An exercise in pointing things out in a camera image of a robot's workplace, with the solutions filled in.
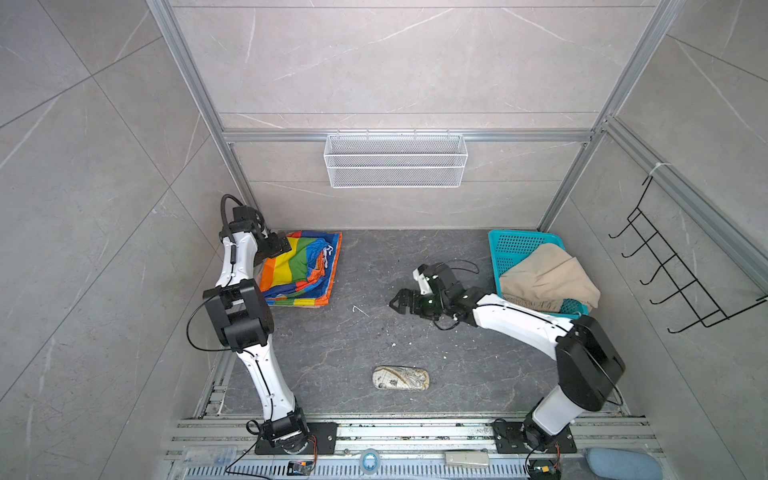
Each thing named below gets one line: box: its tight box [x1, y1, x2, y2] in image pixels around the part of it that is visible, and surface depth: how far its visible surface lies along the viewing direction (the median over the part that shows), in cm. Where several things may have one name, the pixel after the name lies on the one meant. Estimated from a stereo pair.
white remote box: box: [444, 451, 489, 466], surface depth 69 cm
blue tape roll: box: [360, 448, 381, 475], surface depth 72 cm
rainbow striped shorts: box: [260, 230, 342, 307], surface depth 100 cm
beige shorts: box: [500, 244, 601, 312], surface depth 97 cm
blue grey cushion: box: [585, 447, 664, 480], surface depth 70 cm
